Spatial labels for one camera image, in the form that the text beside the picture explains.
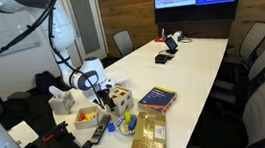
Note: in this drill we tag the large yellow wooden block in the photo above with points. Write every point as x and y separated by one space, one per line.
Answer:
90 116

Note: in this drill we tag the blue and orange book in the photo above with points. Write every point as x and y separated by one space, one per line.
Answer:
157 99

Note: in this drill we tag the black and silver remote control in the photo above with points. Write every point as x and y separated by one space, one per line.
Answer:
100 129

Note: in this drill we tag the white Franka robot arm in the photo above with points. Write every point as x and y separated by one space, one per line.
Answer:
63 25

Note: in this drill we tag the brown cardboard box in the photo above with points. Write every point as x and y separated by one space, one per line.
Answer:
149 135

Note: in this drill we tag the black bag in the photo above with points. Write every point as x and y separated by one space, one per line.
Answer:
45 81

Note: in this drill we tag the open wooden tray box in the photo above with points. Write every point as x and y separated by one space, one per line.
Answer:
86 123

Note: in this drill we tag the wooden shape sorter cube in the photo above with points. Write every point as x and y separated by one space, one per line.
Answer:
123 100

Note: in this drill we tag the wooden tissue box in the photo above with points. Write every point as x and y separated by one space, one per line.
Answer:
62 103

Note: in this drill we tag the blue flower-shaped block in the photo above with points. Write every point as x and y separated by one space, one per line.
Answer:
111 127

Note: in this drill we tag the blue patterned paper plate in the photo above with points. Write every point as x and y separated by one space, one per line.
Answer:
121 129

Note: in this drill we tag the red wooden block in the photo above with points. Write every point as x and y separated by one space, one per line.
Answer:
82 117

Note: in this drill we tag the small black box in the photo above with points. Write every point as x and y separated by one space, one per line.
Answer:
161 59

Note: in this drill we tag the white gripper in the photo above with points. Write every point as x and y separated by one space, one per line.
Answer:
98 86

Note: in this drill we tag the red tray with bottle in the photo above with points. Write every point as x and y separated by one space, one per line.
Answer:
159 39

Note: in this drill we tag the white wall board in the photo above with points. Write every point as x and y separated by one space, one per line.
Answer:
10 31

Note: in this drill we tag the small tablet on stand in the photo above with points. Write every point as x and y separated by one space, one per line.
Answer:
171 43

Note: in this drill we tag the white paper sheet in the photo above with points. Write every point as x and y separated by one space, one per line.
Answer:
22 133

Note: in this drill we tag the blue rectangular wooden block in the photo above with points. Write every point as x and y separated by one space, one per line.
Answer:
132 124

